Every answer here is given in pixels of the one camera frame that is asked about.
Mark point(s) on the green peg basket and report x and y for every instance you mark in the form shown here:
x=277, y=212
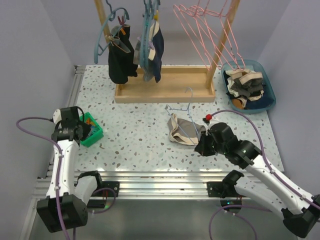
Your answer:
x=96, y=132

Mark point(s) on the wooden rack post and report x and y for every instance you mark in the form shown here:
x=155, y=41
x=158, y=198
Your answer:
x=103, y=18
x=224, y=36

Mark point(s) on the wooden rack left post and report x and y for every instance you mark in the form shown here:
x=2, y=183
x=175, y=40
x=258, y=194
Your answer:
x=103, y=18

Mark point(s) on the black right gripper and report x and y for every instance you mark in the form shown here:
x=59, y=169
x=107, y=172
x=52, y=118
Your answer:
x=201, y=147

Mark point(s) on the black hanging underwear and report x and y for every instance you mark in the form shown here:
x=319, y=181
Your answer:
x=121, y=56

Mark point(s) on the navy hanging underwear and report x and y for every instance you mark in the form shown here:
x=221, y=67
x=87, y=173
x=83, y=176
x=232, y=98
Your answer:
x=155, y=54

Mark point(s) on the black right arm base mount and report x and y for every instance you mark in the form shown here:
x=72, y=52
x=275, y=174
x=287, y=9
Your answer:
x=218, y=189

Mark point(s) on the wooden rack base tray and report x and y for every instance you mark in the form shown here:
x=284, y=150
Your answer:
x=178, y=84

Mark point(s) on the aluminium extrusion rail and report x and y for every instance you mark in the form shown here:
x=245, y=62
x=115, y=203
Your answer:
x=135, y=149

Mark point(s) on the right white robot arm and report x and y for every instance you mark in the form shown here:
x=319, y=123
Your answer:
x=298, y=209

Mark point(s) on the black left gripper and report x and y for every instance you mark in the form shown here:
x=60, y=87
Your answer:
x=86, y=129

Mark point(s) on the teal plastic hanger left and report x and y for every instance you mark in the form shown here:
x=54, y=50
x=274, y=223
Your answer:
x=100, y=39

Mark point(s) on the wooden rack right post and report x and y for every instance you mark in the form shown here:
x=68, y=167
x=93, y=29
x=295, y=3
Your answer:
x=224, y=36

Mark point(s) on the blue wire hanger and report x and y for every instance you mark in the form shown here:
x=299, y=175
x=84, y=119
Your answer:
x=171, y=110

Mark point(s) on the pile of underwear in basin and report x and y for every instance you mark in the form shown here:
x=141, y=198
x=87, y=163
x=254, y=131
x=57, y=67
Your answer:
x=246, y=88

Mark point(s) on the teal hangers middle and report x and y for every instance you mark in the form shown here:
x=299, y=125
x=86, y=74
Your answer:
x=150, y=11

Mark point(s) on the teal plastic laundry basin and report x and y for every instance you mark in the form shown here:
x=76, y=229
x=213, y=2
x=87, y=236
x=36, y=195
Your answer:
x=250, y=86

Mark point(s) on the pink wire hangers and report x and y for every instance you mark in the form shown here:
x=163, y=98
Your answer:
x=202, y=22

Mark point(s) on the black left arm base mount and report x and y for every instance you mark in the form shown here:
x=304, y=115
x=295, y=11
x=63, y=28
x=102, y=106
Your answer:
x=103, y=188

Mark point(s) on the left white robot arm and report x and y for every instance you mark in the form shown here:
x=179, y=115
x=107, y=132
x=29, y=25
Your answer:
x=65, y=203

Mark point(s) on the grey beige underwear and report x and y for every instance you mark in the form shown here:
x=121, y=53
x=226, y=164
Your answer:
x=183, y=131

